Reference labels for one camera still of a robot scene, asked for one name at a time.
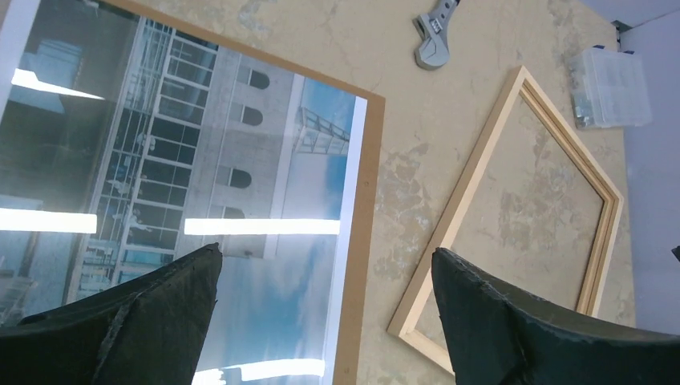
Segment clear plastic organizer box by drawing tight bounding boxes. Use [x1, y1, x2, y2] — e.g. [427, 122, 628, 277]
[567, 46, 652, 129]

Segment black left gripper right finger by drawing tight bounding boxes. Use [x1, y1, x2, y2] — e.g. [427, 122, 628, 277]
[431, 248, 679, 384]

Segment building photo print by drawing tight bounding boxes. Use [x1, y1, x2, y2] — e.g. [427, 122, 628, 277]
[1, 1, 369, 384]

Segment light wooden picture frame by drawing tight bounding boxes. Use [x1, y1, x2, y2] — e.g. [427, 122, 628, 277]
[387, 66, 624, 375]

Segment grey adjustable wrench red handle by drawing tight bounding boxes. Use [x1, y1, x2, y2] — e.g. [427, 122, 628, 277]
[413, 0, 460, 71]

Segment brown backing board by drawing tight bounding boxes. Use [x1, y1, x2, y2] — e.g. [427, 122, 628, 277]
[111, 1, 386, 384]

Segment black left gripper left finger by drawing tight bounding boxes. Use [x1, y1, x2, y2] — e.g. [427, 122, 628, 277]
[1, 243, 223, 384]

